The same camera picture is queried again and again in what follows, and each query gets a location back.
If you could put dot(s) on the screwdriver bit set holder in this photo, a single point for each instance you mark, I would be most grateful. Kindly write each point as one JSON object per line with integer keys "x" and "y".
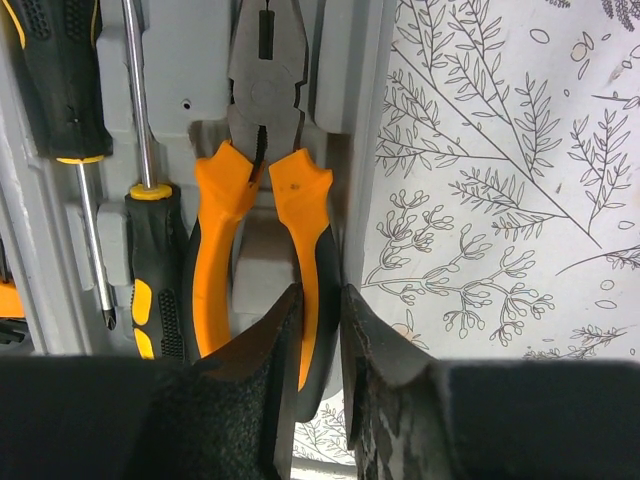
{"x": 14, "y": 328}

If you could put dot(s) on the orange black pliers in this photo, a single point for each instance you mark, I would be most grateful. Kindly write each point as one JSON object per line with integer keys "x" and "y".
{"x": 263, "y": 164}

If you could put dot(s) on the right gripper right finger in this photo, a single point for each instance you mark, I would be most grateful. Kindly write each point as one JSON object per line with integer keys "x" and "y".
{"x": 409, "y": 415}

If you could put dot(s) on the small yellow black screwdriver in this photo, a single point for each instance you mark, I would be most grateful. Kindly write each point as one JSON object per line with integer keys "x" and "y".
{"x": 158, "y": 235}

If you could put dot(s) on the grey plastic tool case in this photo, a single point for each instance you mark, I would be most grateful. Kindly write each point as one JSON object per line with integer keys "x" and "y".
{"x": 186, "y": 48}

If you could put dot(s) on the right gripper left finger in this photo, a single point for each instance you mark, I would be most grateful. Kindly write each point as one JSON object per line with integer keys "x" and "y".
{"x": 229, "y": 415}

